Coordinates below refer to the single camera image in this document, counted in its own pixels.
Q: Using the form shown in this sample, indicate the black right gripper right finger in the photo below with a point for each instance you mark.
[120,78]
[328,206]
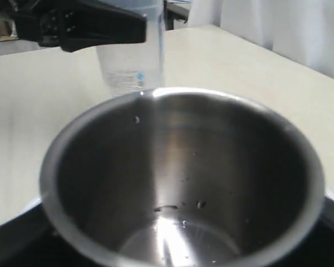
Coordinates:
[323,244]

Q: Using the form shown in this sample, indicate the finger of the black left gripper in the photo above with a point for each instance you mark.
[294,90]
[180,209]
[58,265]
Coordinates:
[75,25]

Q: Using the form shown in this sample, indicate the stainless steel cup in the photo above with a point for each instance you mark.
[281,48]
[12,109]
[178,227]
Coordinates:
[182,177]

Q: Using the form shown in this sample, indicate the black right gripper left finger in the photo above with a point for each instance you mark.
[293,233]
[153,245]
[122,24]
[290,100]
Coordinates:
[21,231]

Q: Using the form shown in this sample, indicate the clear plastic measuring cup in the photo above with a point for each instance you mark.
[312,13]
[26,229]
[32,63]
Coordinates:
[128,68]

